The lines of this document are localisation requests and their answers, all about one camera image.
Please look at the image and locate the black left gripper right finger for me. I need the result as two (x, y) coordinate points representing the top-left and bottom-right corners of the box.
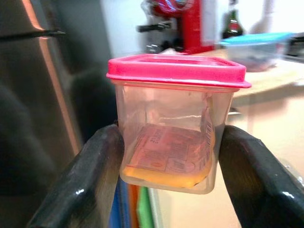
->
(218, 125), (304, 228)

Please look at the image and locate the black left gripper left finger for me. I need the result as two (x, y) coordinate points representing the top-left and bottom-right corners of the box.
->
(28, 124), (125, 228)

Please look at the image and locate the cheese slice packet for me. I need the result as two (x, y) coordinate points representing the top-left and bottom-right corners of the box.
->
(123, 94), (216, 190)

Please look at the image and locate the clear container with pink lid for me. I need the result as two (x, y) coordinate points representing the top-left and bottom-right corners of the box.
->
(106, 53), (252, 195)

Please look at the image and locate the stainless steel fridge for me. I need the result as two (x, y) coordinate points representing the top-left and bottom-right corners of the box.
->
(0, 0), (112, 228)

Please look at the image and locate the wooden kitchen counter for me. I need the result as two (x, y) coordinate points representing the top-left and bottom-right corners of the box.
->
(190, 48), (304, 107)

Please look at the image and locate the clear container with blue lid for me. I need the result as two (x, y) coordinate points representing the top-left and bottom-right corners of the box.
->
(218, 32), (295, 72)

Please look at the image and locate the dark glass bottle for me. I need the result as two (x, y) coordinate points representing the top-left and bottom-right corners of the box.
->
(222, 9), (245, 40)

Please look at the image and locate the red and white appliance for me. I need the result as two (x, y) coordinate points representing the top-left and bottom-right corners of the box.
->
(137, 0), (218, 55)

